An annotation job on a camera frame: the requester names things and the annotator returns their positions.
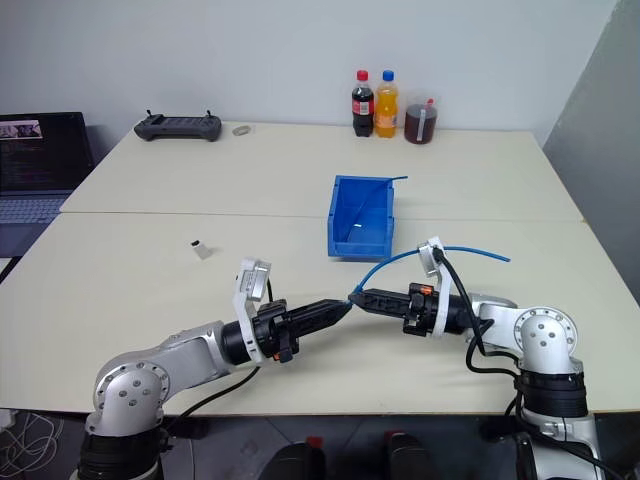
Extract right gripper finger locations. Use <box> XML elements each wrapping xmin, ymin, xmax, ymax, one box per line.
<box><xmin>349</xmin><ymin>287</ymin><xmax>412</xmax><ymax>308</ymax></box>
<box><xmin>348</xmin><ymin>296</ymin><xmax>412</xmax><ymax>321</ymax></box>

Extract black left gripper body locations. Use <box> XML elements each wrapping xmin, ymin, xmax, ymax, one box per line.
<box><xmin>251</xmin><ymin>298</ymin><xmax>302</xmax><ymax>364</ymax></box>

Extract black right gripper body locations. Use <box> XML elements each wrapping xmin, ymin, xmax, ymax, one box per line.
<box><xmin>401</xmin><ymin>281</ymin><xmax>437</xmax><ymax>338</ymax></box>

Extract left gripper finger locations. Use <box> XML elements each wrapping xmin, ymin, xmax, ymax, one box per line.
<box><xmin>286</xmin><ymin>298</ymin><xmax>350</xmax><ymax>326</ymax></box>
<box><xmin>291</xmin><ymin>308</ymin><xmax>349</xmax><ymax>341</ymax></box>

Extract long blue cable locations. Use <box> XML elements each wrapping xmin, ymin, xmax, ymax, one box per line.
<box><xmin>348</xmin><ymin>243</ymin><xmax>513</xmax><ymax>302</ymax></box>

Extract blue plastic bin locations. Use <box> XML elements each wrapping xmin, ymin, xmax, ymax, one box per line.
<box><xmin>326</xmin><ymin>174</ymin><xmax>399</xmax><ymax>263</ymax></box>

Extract dark rounded shape, red spot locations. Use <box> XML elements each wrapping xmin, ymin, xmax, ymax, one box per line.
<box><xmin>268</xmin><ymin>435</ymin><xmax>327</xmax><ymax>480</ymax></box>

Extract clear jar of dark liquid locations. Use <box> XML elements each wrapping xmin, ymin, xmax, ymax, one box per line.
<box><xmin>403</xmin><ymin>90</ymin><xmax>441</xmax><ymax>146</ymax></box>

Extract orange soda bottle, blue cap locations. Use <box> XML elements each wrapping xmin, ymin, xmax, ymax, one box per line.
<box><xmin>374</xmin><ymin>69</ymin><xmax>400</xmax><ymax>139</ymax></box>

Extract cola bottle with red cap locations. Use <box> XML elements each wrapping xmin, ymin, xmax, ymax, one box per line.
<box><xmin>351</xmin><ymin>69</ymin><xmax>376</xmax><ymax>138</ymax></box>

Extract dark grey handheld controller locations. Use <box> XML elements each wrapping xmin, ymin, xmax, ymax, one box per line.
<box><xmin>133</xmin><ymin>108</ymin><xmax>224</xmax><ymax>143</ymax></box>

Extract open laptop with dark screen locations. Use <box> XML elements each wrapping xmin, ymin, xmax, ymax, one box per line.
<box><xmin>0</xmin><ymin>111</ymin><xmax>96</xmax><ymax>259</ymax></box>

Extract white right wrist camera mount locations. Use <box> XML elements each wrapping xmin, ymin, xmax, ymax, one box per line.
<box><xmin>416</xmin><ymin>235</ymin><xmax>452</xmax><ymax>340</ymax></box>

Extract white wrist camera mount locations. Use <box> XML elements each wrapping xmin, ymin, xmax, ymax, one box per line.
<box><xmin>416</xmin><ymin>235</ymin><xmax>452</xmax><ymax>340</ymax></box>
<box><xmin>233</xmin><ymin>257</ymin><xmax>274</xmax><ymax>362</ymax></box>

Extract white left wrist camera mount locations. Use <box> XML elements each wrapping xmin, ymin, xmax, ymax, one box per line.
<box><xmin>233</xmin><ymin>257</ymin><xmax>274</xmax><ymax>362</ymax></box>

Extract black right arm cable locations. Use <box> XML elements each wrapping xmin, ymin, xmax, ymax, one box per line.
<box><xmin>432</xmin><ymin>247</ymin><xmax>526</xmax><ymax>416</ymax></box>

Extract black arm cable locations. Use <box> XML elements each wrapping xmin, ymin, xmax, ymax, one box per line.
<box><xmin>167</xmin><ymin>277</ymin><xmax>275</xmax><ymax>431</ymax></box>
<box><xmin>432</xmin><ymin>247</ymin><xmax>526</xmax><ymax>416</ymax></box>

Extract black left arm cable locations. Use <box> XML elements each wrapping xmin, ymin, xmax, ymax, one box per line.
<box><xmin>167</xmin><ymin>277</ymin><xmax>275</xmax><ymax>431</ymax></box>

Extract thin blue cable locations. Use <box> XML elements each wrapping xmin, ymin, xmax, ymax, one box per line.
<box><xmin>351</xmin><ymin>174</ymin><xmax>410</xmax><ymax>229</ymax></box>

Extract white cords on floor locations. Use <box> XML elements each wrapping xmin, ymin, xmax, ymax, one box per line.
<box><xmin>0</xmin><ymin>408</ymin><xmax>67</xmax><ymax>480</ymax></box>

